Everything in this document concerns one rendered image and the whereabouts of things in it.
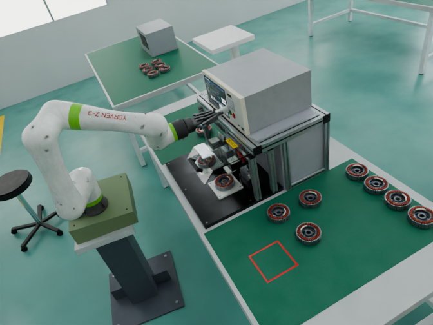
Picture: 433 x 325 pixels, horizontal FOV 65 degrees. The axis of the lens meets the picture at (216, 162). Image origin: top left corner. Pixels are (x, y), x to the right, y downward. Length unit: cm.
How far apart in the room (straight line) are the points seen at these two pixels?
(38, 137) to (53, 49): 484
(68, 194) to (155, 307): 113
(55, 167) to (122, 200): 53
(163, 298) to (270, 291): 113
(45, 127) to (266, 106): 96
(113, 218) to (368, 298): 124
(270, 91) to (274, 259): 76
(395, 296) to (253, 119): 93
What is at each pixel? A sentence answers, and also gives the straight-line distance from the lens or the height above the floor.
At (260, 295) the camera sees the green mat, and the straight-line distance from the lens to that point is 150.
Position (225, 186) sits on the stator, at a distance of 185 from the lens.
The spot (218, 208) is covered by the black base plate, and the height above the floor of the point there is 77.
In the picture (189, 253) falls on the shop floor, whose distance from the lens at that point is 265.
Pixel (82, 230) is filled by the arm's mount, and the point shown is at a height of 83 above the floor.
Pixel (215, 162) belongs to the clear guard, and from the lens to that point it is 161.
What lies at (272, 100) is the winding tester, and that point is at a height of 124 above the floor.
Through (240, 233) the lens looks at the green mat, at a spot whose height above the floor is 75.
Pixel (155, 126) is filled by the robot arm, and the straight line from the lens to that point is 146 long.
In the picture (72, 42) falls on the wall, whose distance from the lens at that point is 624.
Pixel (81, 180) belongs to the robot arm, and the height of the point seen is 109.
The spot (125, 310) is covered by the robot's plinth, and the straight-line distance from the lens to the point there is 255.
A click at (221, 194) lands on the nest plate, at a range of 185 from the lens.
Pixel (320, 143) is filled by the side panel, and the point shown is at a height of 95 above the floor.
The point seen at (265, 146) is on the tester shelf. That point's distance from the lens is 159.
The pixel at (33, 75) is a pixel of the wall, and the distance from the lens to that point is 635.
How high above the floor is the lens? 205
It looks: 38 degrees down
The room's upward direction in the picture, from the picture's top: 14 degrees counter-clockwise
